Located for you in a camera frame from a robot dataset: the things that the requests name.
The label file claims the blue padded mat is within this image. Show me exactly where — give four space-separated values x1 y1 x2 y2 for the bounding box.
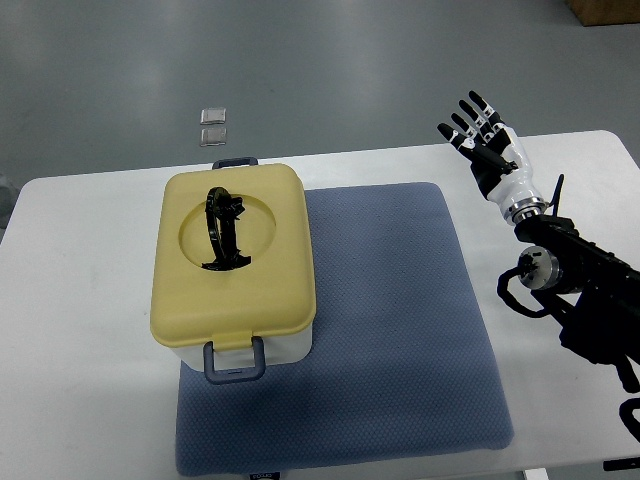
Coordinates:
176 182 513 476

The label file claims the brown cardboard box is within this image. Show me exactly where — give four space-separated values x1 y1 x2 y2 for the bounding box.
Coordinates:
567 0 639 26

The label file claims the black bracket at table edge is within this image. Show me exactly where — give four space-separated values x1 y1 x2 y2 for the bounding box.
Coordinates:
603 457 640 472

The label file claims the yellow box lid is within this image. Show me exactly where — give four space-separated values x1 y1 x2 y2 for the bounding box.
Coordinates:
150 156 319 384

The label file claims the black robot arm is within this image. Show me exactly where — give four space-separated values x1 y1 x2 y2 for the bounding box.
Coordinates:
497 176 639 395

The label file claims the white storage box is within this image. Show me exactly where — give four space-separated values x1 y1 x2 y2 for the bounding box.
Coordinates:
173 323 313 372

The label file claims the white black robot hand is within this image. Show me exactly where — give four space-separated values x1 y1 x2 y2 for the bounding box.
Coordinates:
438 91 548 226

